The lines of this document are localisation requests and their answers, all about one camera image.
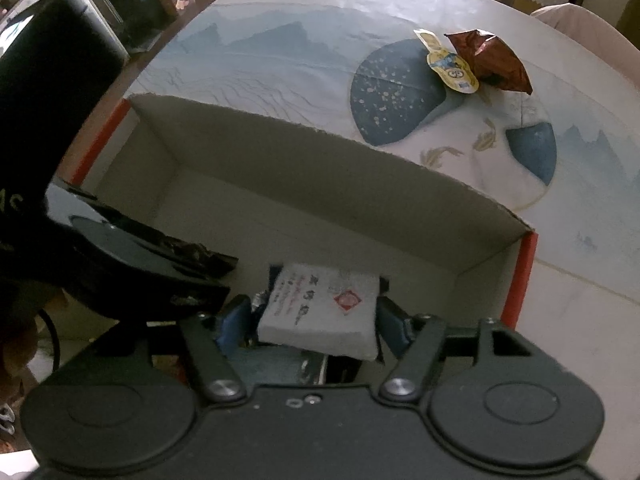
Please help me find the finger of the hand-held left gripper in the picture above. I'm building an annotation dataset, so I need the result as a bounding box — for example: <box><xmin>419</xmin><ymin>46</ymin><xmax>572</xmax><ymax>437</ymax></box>
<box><xmin>164</xmin><ymin>241</ymin><xmax>239</xmax><ymax>279</ymax></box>

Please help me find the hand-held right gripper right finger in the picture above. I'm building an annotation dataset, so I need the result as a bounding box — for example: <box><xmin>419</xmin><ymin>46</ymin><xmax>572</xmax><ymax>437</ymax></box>
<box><xmin>376</xmin><ymin>297</ymin><xmax>543</xmax><ymax>404</ymax></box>

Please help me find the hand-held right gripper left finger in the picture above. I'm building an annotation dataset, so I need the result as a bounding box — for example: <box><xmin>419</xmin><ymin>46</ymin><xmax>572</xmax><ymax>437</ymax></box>
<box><xmin>105</xmin><ymin>294</ymin><xmax>252</xmax><ymax>404</ymax></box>

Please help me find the white square snack packet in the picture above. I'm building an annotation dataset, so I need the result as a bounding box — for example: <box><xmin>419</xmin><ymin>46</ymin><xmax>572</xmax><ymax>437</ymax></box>
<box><xmin>256</xmin><ymin>261</ymin><xmax>382</xmax><ymax>362</ymax></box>

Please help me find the cardboard box red outside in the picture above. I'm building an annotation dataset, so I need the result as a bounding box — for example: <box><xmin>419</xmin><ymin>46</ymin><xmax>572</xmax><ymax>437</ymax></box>
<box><xmin>52</xmin><ymin>92</ymin><xmax>539</xmax><ymax>361</ymax></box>

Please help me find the yellow snack packet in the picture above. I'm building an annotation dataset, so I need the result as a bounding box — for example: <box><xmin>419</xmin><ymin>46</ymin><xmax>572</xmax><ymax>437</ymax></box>
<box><xmin>413</xmin><ymin>29</ymin><xmax>481</xmax><ymax>96</ymax></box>

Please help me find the brown snack packet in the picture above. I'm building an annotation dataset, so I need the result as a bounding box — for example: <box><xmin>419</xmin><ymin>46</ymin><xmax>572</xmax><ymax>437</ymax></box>
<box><xmin>444</xmin><ymin>29</ymin><xmax>533</xmax><ymax>96</ymax></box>

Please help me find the person's left hand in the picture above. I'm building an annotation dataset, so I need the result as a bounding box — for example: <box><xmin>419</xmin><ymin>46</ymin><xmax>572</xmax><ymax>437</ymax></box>
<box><xmin>0</xmin><ymin>282</ymin><xmax>67</xmax><ymax>378</ymax></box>

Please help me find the printed landscape tablecloth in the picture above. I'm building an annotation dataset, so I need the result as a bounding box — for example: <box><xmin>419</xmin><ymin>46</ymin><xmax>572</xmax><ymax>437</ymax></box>
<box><xmin>125</xmin><ymin>0</ymin><xmax>640</xmax><ymax>341</ymax></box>

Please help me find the pink covered chair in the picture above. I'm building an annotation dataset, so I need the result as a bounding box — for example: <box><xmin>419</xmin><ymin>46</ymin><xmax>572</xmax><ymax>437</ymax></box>
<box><xmin>530</xmin><ymin>3</ymin><xmax>640</xmax><ymax>63</ymax></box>

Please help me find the black cable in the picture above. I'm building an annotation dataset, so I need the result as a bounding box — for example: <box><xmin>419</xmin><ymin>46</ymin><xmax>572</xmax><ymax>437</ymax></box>
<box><xmin>39</xmin><ymin>309</ymin><xmax>65</xmax><ymax>367</ymax></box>

